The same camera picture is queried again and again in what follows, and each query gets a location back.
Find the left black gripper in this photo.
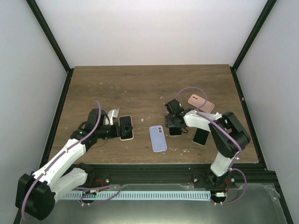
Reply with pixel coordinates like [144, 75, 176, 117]
[97, 122, 133, 140]

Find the beige phone case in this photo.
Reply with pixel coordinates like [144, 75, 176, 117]
[118, 115, 135, 141]

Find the teal-edged black phone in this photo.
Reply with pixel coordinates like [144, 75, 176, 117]
[119, 116, 133, 139]

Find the lavender phone case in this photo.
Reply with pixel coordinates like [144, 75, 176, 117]
[149, 125, 168, 153]

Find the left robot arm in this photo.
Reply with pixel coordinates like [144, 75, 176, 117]
[15, 109, 134, 220]

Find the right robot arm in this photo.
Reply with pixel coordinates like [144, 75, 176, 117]
[165, 99, 250, 188]

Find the pink phone case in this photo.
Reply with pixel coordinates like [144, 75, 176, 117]
[187, 94, 214, 113]

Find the metal sheet plate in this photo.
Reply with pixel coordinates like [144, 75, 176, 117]
[20, 183, 287, 224]

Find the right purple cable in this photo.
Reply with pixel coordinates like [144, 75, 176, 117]
[175, 86, 248, 206]

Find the light blue slotted cable duct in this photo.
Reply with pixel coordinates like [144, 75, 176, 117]
[62, 191, 211, 201]

